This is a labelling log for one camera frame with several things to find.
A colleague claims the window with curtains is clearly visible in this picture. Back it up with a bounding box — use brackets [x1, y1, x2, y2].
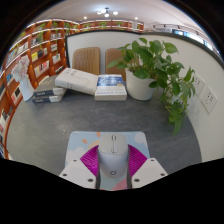
[153, 23, 221, 54]

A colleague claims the blue and white book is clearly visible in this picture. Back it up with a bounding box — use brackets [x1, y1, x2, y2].
[94, 73, 128, 102]

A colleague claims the green plant in white pot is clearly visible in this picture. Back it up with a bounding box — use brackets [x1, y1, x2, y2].
[107, 37, 197, 137]

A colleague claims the white computer mouse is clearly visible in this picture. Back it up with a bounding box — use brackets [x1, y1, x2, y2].
[97, 133, 130, 179]

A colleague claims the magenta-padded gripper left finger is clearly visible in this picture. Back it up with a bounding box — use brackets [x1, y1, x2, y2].
[58, 143, 101, 190]

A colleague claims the orange wooden bookshelf unit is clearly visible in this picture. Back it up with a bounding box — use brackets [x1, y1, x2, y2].
[0, 18, 145, 159]

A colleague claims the ceiling spotlight cluster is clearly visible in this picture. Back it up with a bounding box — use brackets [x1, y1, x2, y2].
[96, 8, 119, 18]

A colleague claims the white ceramic jug vase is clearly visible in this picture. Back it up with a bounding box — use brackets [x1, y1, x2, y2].
[18, 77, 35, 102]

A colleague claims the thick white book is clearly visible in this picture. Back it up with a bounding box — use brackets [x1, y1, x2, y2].
[54, 67, 99, 96]

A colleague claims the white wall socket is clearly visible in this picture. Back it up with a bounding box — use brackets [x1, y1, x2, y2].
[200, 86, 218, 114]
[193, 73, 206, 96]

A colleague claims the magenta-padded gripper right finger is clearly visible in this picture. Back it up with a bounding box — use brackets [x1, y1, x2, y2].
[128, 143, 169, 189]

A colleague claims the pastel cloud print mouse pad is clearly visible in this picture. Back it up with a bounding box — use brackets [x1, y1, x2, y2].
[64, 130, 151, 191]

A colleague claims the dark hardcover book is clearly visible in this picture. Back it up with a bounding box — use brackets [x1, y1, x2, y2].
[33, 74, 68, 98]
[32, 93, 66, 104]

